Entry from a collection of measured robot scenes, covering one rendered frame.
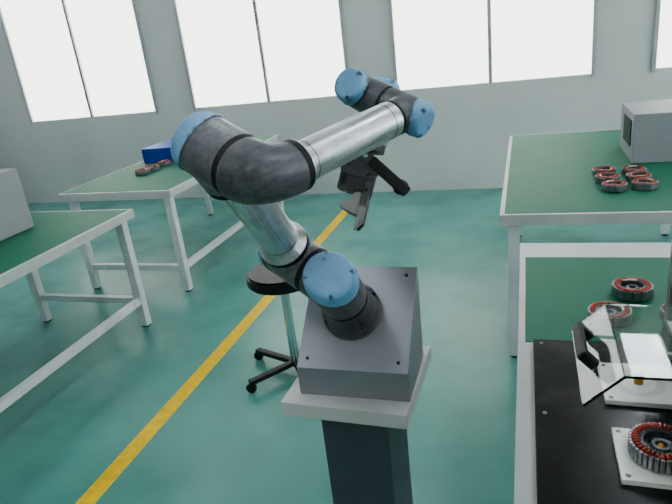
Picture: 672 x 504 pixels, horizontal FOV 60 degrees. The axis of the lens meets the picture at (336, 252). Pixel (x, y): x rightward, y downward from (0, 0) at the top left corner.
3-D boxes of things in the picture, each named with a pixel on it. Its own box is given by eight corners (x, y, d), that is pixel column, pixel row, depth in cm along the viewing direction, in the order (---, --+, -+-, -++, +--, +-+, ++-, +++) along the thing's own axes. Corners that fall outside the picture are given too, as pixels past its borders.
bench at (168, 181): (85, 291, 437) (57, 194, 411) (208, 213, 605) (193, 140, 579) (191, 294, 409) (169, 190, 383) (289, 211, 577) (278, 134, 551)
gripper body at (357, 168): (338, 193, 142) (350, 144, 141) (373, 201, 141) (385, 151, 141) (336, 190, 134) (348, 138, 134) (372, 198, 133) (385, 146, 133)
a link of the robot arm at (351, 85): (382, 77, 119) (404, 94, 128) (341, 59, 125) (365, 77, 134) (364, 112, 120) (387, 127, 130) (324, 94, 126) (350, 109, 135)
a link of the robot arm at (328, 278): (345, 330, 136) (329, 308, 124) (304, 300, 142) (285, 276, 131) (377, 290, 138) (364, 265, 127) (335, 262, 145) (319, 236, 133)
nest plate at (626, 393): (605, 404, 127) (605, 399, 127) (597, 367, 141) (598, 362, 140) (683, 410, 123) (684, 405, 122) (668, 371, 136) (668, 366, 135)
